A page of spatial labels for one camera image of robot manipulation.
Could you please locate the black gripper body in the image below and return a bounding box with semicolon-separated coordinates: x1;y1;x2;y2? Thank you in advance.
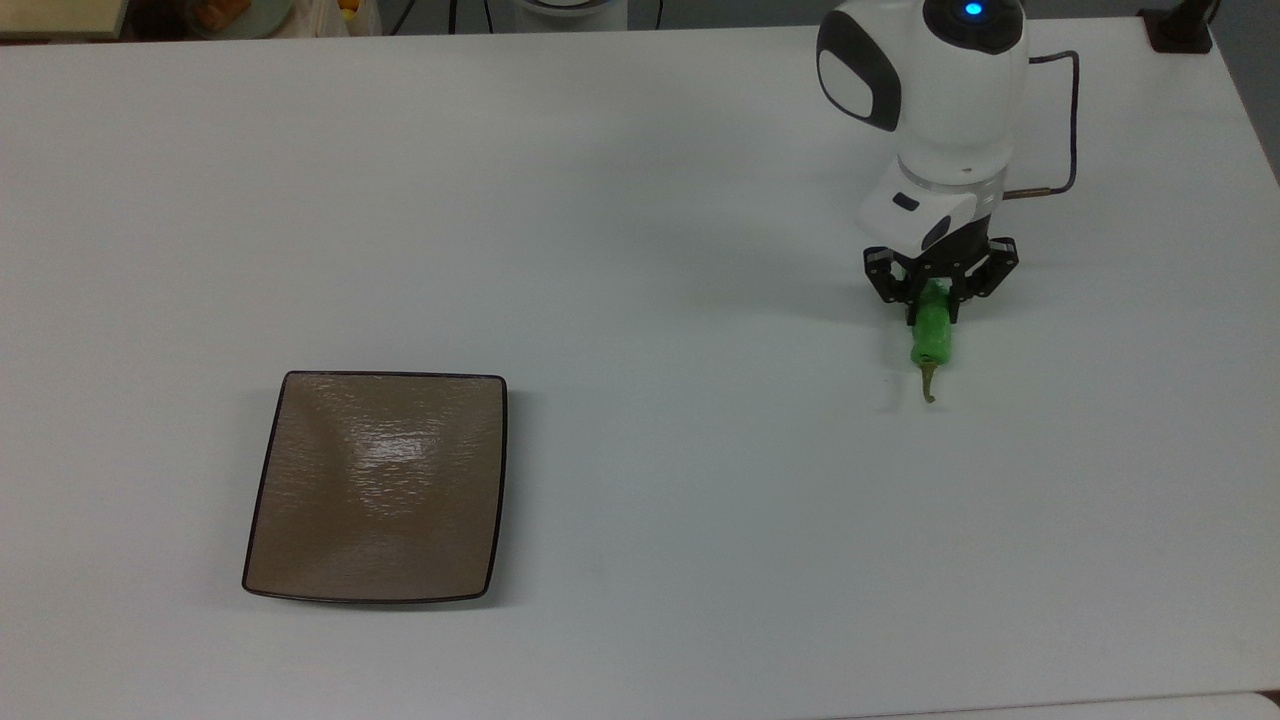
893;214;994;287

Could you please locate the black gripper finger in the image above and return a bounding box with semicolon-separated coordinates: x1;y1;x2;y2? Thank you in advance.
947;236;1021;324
865;246;922;324

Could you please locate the green chili pepper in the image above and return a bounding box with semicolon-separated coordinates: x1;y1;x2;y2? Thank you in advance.
907;280;954;405

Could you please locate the square brown ceramic plate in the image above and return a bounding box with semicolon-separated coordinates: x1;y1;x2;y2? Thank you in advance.
241;370;510;606

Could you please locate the short black stand with base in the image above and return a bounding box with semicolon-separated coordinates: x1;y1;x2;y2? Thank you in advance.
1139;0;1218;54

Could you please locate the wooden board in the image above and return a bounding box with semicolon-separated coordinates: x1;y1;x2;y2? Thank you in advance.
0;0;131;40

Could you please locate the dark cable on robot arm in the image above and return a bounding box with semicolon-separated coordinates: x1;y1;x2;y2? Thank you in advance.
1003;49;1081;200

